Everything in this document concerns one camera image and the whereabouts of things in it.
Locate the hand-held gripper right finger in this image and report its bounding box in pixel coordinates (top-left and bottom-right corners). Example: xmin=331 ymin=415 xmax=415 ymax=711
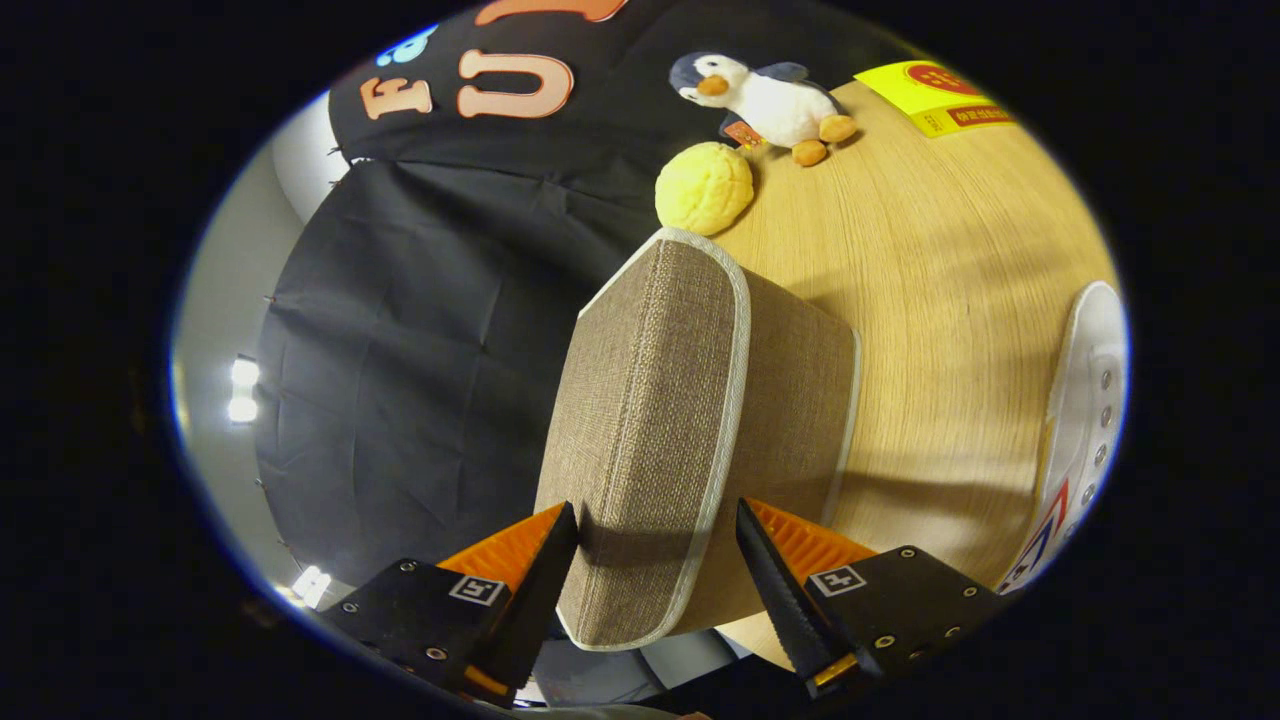
xmin=735 ymin=498 xmax=1001 ymax=701

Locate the yellow bun plush toy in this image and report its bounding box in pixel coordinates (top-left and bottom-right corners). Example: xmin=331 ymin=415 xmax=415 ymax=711
xmin=655 ymin=142 xmax=756 ymax=237

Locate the yellow book with red circle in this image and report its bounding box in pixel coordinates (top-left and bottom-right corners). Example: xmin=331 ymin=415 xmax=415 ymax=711
xmin=855 ymin=60 xmax=1019 ymax=139

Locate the brown fabric storage box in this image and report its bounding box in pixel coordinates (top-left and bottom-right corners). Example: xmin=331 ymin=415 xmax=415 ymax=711
xmin=535 ymin=227 xmax=863 ymax=653

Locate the black backdrop cloth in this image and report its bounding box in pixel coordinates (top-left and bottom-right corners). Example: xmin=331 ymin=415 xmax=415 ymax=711
xmin=255 ymin=0 xmax=901 ymax=596

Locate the ceiling light panel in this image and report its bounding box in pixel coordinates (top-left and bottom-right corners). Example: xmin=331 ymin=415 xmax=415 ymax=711
xmin=290 ymin=565 xmax=333 ymax=609
xmin=228 ymin=355 xmax=261 ymax=426

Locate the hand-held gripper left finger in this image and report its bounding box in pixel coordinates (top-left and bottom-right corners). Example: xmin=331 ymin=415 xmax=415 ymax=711
xmin=320 ymin=501 xmax=581 ymax=709

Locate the penguin plush toy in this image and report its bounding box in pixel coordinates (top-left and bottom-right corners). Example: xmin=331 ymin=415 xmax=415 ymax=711
xmin=668 ymin=52 xmax=859 ymax=167

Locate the white canvas shoe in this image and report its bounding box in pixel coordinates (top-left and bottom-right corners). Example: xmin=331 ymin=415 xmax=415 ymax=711
xmin=998 ymin=280 xmax=1131 ymax=598

